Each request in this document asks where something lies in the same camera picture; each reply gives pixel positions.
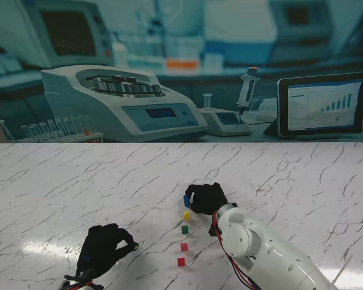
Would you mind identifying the printed laboratory photo backdrop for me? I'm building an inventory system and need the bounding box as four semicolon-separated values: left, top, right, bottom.
0;0;363;144

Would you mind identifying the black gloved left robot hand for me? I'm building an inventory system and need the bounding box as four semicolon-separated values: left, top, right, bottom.
76;224;140;279

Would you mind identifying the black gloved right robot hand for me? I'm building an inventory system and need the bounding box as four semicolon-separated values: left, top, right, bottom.
184;182;229;216

